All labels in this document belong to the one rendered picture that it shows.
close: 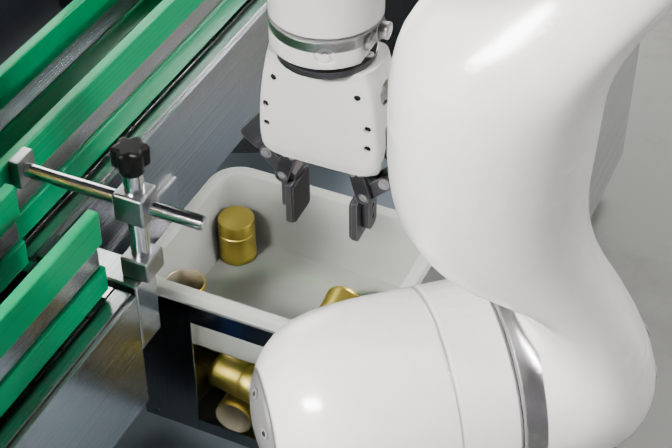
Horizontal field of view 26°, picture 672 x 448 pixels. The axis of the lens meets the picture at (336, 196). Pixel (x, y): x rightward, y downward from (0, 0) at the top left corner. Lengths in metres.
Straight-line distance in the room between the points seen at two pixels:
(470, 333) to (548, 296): 0.09
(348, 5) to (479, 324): 0.29
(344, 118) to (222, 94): 0.38
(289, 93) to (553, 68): 0.48
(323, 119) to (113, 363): 0.26
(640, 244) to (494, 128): 2.21
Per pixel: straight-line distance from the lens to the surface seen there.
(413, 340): 0.79
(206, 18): 1.41
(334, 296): 1.25
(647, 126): 3.13
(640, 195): 2.95
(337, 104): 1.06
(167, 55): 1.36
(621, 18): 0.61
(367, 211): 1.14
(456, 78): 0.63
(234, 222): 1.31
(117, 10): 1.41
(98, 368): 1.14
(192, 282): 1.28
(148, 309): 1.19
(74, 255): 1.09
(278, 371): 0.80
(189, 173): 1.41
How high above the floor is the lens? 1.84
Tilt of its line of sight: 40 degrees down
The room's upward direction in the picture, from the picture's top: straight up
